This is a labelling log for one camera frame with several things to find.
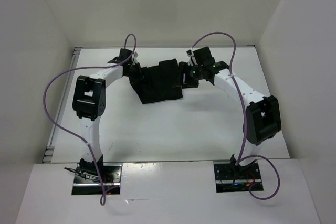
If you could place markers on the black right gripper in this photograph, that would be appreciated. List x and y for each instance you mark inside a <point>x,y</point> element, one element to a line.
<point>184,68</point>

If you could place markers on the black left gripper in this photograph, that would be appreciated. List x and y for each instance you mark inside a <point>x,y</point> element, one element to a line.
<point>137,65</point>

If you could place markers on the black pleated skirt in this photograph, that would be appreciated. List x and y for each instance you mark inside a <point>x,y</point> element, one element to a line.
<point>160,83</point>

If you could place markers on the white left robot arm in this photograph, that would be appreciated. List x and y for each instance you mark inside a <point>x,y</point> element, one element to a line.
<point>89,104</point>

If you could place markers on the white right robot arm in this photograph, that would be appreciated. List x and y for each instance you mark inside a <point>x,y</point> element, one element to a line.
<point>261,114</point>

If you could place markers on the white front cover board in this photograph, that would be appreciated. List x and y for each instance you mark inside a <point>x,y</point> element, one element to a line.
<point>170,192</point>

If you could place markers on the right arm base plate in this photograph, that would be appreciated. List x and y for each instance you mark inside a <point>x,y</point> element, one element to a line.
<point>228,181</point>

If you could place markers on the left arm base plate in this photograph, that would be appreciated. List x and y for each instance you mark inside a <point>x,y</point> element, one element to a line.
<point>89,184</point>

